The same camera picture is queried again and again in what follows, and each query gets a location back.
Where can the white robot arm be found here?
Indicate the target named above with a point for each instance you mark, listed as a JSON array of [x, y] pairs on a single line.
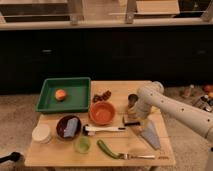
[[198, 120]]

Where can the orange bowl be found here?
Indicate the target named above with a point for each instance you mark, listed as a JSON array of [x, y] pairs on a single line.
[[102, 113]]

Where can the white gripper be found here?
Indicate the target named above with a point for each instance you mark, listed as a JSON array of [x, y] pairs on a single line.
[[132, 116]]

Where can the green plastic tray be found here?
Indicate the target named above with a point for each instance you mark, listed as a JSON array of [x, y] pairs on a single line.
[[77, 99]]

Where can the dark red bowl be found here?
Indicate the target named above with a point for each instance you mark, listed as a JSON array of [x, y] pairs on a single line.
[[61, 125]]

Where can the white round container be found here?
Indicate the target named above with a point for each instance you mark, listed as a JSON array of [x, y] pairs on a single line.
[[41, 133]]

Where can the blue sponge in bowl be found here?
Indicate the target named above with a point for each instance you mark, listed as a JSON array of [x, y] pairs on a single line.
[[71, 128]]

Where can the black object on floor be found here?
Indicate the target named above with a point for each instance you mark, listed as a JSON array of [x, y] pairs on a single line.
[[14, 156]]

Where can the metal cup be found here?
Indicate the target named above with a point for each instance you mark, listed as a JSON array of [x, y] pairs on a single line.
[[132, 99]]

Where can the wooden table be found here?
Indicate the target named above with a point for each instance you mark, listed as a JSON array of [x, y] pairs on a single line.
[[61, 153]]

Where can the dark grapes bunch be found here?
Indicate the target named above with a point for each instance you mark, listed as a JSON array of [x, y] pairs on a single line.
[[103, 97]]

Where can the peach fruit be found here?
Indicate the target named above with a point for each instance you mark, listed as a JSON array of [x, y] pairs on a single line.
[[60, 95]]

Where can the metal fork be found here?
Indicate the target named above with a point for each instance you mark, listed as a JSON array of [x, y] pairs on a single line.
[[126, 156]]

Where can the green plastic cup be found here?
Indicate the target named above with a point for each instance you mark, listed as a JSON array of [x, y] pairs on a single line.
[[82, 145]]

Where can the grey folded cloth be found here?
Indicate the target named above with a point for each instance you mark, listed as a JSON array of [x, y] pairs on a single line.
[[149, 133]]

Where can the green chili pepper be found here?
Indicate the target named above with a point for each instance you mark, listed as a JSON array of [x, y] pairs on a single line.
[[104, 148]]

